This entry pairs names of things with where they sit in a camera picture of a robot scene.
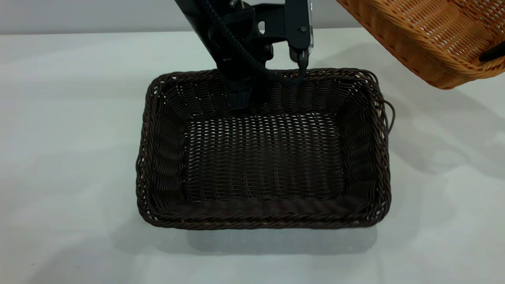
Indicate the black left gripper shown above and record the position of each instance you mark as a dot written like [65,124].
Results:
[205,23]

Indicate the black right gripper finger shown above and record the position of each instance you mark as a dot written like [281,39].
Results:
[494,53]

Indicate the orange woven wicker basket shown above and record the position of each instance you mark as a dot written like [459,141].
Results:
[426,35]

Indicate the black woven wicker basket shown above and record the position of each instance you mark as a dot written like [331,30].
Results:
[264,161]

